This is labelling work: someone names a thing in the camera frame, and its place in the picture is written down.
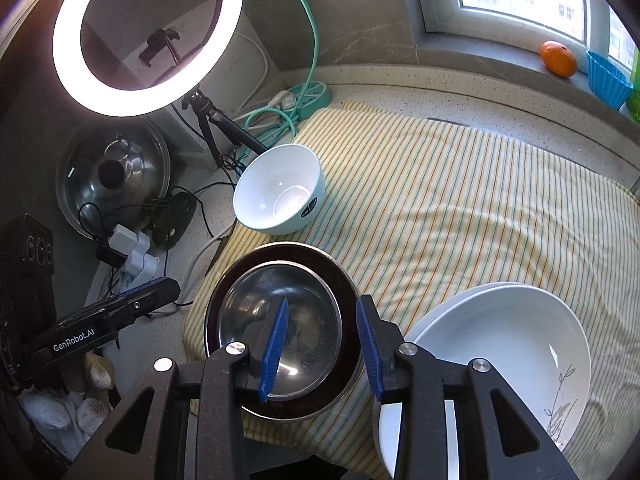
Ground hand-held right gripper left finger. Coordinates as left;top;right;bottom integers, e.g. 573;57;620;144
62;297;291;480

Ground white ring light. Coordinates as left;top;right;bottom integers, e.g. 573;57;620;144
51;0;245;118

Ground black tripod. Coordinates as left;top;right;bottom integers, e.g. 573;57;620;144
181;89;268;171

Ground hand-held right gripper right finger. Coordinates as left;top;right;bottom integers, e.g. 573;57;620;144
356;295;581;480

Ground white plate pink flowers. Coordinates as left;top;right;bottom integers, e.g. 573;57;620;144
378;281;521;480

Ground white power adapter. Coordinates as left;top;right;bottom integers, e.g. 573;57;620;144
109;225;138;257
124;234;160;275

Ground black round stand base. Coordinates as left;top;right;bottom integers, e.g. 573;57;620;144
151;194;197;249

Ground red steel-lined bowl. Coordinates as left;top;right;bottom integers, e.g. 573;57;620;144
216;261;344;402

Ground orange tangerine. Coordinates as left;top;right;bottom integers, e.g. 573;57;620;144
539;41;577;78

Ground white fuzzy cloth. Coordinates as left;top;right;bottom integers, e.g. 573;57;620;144
20;350;118;433

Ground green hose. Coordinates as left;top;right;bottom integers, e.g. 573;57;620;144
240;0;326;136

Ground green dish soap bottle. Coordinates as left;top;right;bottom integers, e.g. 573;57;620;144
625;45;640;123

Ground white-edged board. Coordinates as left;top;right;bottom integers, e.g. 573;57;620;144
220;32;276;126

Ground striped yellow cloth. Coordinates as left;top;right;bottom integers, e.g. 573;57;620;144
182;102;640;480

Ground glass pot lid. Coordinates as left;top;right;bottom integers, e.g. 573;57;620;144
55;120;172;241

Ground blue ribbed cup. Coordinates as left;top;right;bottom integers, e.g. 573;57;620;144
586;50;633;111

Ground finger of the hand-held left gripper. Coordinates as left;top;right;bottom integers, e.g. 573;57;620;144
112;276;182;329

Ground white deep plate leaf print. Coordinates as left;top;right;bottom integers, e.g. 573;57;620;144
400;285;592;480

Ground light blue ceramic bowl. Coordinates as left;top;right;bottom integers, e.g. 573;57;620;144
233;144;326;236

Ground large stainless steel bowl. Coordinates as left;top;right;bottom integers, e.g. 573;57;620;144
204;241;364;422

